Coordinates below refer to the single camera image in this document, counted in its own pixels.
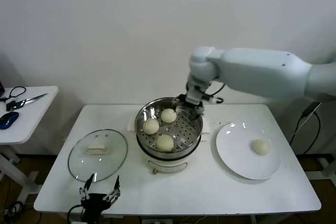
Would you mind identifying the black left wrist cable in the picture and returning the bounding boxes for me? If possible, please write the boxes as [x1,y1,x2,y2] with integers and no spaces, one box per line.
[67,204,84,222]

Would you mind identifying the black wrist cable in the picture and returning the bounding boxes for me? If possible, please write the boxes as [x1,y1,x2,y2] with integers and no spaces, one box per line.
[204,82,226,97]
[67,204,84,222]

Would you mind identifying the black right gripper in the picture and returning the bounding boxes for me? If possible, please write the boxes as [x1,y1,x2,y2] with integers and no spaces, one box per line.
[172,83,205,116]

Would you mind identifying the white round plate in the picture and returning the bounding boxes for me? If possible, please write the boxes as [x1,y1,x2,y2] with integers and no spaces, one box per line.
[215,122,282,180]

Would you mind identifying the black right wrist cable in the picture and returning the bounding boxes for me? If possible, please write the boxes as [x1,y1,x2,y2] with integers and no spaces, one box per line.
[204,82,226,97]

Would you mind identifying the glass lid with cream handle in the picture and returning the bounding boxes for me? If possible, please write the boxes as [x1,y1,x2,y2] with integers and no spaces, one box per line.
[67,129,129,184]

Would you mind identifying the black cable with adapter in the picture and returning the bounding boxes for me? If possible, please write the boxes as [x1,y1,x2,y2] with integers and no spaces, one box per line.
[289,100,323,155]

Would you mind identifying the white side table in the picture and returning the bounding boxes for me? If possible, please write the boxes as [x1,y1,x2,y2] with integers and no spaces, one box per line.
[0,86,59,206]

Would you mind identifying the black floor cables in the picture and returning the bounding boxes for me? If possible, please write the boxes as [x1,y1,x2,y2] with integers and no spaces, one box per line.
[0,200,43,224]

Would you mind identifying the white cable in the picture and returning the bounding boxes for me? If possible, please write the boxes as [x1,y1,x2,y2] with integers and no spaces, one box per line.
[295,102,322,134]

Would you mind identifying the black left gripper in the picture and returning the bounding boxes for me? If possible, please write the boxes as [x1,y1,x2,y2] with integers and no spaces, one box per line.
[79,173,121,222]

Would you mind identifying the steel scissors with dark handles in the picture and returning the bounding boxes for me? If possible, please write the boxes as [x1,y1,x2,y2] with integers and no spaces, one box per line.
[6,93,48,111]

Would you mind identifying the white electric cooker pot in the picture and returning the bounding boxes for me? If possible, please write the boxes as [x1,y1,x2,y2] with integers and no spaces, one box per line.
[127,115,212,175]

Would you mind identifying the white steamed baozi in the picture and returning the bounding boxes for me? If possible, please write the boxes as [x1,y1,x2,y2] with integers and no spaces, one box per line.
[160,108,177,124]
[155,134,175,153]
[142,118,160,135]
[251,139,271,156]

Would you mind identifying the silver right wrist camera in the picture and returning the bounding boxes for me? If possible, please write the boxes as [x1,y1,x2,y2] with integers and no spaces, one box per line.
[202,95,224,103]

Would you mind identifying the white side stand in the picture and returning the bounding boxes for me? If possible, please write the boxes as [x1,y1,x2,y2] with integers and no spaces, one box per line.
[306,154,336,180]

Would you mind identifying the perforated steel steamer basket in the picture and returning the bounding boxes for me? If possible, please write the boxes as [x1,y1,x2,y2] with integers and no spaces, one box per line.
[134,97,203,154]

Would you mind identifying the blue computer mouse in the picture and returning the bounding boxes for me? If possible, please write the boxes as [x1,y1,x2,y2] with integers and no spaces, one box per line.
[0,112,20,130]

